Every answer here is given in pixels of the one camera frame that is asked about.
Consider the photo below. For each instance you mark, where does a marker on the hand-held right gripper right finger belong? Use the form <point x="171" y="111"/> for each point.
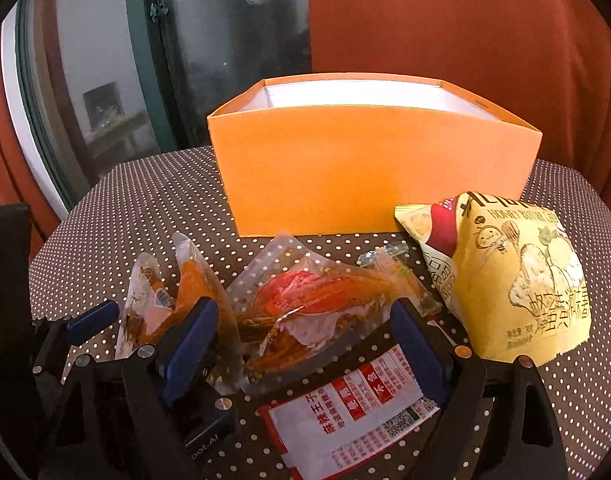
<point x="420" y="355"/>

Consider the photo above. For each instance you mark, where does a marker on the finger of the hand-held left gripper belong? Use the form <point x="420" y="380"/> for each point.
<point x="215" y="377"/>
<point x="92" y="319"/>

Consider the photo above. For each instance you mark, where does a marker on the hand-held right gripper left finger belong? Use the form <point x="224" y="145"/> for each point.
<point x="190" y="350"/>

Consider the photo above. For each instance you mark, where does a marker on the small clear orange snack packet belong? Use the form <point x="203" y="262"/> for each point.
<point x="145" y="305"/>

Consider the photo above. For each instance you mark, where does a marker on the tall clear orange snack packet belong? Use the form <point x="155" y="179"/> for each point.
<point x="193" y="280"/>

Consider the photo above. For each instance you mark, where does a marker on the red white snack packet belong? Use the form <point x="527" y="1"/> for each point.
<point x="345" y="420"/>

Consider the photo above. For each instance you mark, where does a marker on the clear snack packet green label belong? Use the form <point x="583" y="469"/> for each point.
<point x="383" y="256"/>

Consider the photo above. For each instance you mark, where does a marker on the large yellow chip bag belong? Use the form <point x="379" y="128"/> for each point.
<point x="510" y="285"/>

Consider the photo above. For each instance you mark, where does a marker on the clear red snack packet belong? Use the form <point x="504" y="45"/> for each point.
<point x="305" y="300"/>

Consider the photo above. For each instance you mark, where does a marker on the orange cardboard box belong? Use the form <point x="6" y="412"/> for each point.
<point x="360" y="175"/>

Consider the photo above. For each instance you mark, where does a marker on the brown polka dot tablecloth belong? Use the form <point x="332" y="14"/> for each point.
<point x="135" y="210"/>

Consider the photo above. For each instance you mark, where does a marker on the narrow orange curtain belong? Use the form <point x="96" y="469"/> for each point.
<point x="5" y="135"/>

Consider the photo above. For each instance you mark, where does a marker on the green framed glass window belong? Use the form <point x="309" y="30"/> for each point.
<point x="210" y="60"/>

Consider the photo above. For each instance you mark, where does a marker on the green window latch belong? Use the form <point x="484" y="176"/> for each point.
<point x="158" y="10"/>

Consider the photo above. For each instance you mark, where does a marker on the wide orange curtain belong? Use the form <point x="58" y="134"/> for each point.
<point x="460" y="20"/>

